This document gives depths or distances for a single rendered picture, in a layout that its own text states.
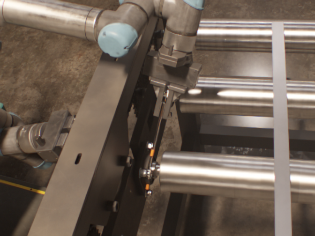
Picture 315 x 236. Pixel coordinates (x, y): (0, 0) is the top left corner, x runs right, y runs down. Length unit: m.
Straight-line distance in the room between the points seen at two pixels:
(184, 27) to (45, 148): 0.45
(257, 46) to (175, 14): 0.63
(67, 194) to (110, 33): 0.34
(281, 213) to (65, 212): 0.51
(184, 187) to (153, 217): 1.01
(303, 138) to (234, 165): 0.85
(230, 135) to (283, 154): 0.83
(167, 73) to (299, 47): 0.65
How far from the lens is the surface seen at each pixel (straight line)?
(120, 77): 1.24
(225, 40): 1.75
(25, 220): 2.13
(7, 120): 1.51
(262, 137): 2.15
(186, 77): 1.21
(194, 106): 1.55
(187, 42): 1.18
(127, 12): 1.12
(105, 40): 1.09
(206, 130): 2.18
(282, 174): 1.31
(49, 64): 3.26
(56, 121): 1.32
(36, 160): 1.46
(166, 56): 1.13
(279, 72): 1.56
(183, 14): 1.16
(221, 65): 2.96
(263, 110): 1.53
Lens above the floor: 1.98
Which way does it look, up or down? 47 degrees down
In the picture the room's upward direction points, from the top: 13 degrees counter-clockwise
